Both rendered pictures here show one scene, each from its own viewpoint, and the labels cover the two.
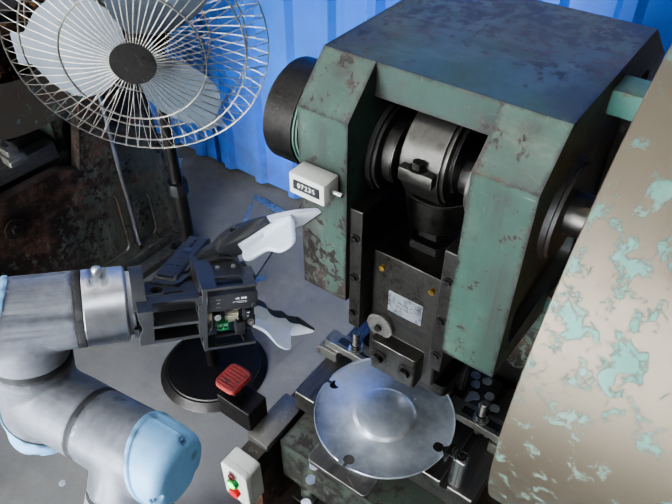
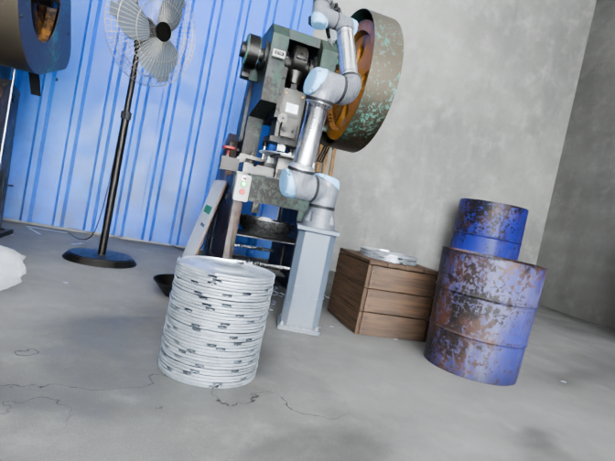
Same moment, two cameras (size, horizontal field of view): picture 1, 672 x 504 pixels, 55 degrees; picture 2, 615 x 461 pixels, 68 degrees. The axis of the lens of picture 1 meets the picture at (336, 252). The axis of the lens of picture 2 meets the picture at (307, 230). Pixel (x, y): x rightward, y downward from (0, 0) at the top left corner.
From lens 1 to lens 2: 252 cm
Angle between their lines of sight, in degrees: 63
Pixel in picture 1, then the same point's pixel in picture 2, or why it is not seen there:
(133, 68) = (163, 33)
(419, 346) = (295, 123)
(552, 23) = not seen: hidden behind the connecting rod
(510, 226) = (331, 62)
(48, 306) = not seen: outside the picture
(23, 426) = (329, 12)
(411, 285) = (295, 98)
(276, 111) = (254, 40)
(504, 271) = not seen: hidden behind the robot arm
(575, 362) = (381, 41)
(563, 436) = (382, 57)
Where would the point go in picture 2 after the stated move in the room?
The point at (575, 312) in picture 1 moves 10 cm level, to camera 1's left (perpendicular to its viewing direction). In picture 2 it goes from (378, 34) to (370, 26)
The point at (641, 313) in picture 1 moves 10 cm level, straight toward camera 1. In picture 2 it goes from (386, 33) to (395, 27)
